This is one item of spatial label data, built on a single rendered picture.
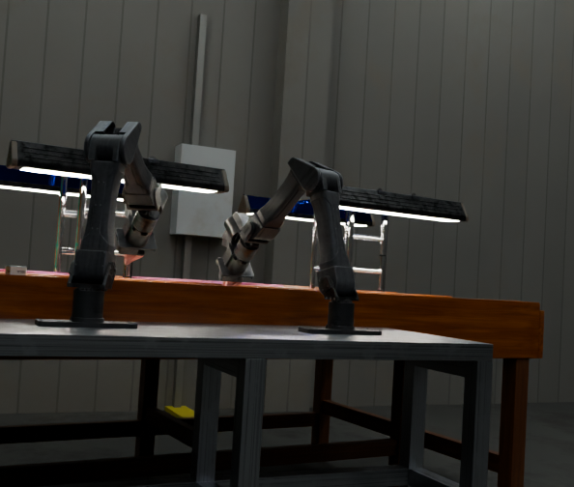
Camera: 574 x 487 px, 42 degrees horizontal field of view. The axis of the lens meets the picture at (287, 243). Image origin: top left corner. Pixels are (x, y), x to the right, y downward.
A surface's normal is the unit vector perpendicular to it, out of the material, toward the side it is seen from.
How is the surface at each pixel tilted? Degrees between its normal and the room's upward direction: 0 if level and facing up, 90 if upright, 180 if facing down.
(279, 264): 90
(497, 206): 90
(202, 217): 90
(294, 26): 90
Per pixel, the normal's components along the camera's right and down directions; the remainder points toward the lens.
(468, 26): 0.43, -0.02
